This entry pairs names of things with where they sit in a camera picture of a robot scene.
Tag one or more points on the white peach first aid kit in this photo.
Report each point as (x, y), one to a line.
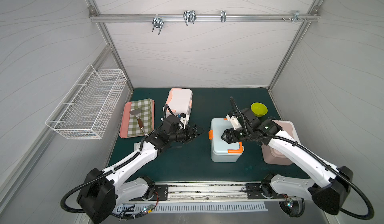
(180, 101)

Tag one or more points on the aluminium crossbar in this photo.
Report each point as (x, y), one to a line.
(201, 18)

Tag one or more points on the pink tray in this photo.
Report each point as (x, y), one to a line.
(125, 120)

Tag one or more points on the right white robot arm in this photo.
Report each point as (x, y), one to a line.
(328, 185)

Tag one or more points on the green checkered cloth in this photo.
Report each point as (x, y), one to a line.
(146, 116)

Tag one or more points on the white gauze packet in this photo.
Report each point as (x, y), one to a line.
(137, 146)

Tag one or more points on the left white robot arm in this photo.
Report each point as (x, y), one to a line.
(118, 174)

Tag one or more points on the white wire basket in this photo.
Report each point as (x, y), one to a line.
(85, 111)

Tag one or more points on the green bowl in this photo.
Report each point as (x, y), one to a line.
(259, 109)

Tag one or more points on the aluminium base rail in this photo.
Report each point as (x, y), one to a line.
(207, 191)

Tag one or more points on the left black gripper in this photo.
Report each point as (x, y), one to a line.
(188, 132)

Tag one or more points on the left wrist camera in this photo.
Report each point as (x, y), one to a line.
(184, 118)

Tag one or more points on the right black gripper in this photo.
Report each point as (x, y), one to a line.
(233, 135)

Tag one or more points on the blue orange first aid kit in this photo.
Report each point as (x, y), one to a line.
(222, 151)

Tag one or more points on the spatula with wooden handle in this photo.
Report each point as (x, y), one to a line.
(136, 113)

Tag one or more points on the metal hook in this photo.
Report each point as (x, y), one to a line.
(223, 16)
(295, 18)
(158, 23)
(189, 17)

